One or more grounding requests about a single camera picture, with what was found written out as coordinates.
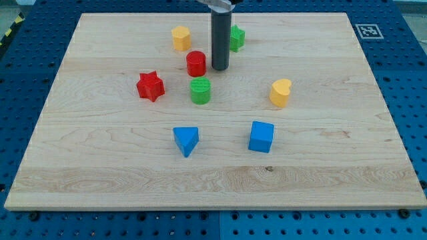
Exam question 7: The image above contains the red star block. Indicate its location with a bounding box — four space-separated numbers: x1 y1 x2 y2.
136 71 165 102

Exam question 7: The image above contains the green star block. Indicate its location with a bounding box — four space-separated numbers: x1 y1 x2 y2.
230 25 246 52

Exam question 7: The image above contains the blue triangle block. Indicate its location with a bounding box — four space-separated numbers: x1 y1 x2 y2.
173 127 199 157

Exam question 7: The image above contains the green cylinder block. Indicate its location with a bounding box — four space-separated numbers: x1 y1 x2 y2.
189 77 211 105

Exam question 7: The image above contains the blue cube block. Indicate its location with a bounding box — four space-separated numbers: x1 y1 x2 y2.
248 121 274 153

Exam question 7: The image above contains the red cylinder block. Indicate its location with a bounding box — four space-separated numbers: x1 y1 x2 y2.
186 51 206 77

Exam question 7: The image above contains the yellow heart block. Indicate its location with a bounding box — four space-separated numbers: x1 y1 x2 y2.
269 79 292 108

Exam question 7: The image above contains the light wooden board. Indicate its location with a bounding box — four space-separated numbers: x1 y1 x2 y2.
5 13 426 211

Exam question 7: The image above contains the yellow hexagon block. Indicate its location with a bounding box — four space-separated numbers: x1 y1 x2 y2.
171 26 191 51

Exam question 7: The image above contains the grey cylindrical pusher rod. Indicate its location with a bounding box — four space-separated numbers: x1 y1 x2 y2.
211 10 232 71

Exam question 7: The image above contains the white fiducial marker tag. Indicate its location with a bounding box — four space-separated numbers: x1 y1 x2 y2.
356 23 384 39

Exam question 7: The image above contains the yellow black hazard tape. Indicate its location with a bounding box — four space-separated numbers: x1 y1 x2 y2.
1 12 25 48

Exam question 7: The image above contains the silver rod mount bracket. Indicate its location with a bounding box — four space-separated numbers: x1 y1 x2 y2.
196 0 243 13

